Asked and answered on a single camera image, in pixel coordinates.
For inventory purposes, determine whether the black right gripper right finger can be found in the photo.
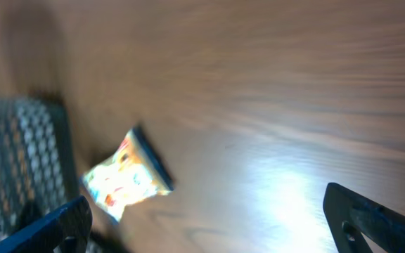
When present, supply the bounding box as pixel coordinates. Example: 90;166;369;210
323;183;405;253

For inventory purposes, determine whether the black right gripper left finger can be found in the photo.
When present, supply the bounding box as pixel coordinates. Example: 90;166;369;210
0;196;92;253

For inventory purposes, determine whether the grey plastic mesh basket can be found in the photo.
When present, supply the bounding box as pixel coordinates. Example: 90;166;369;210
0;98;79;242

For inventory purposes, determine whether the yellow snack chip bag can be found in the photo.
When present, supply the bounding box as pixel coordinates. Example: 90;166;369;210
80;125;174;223

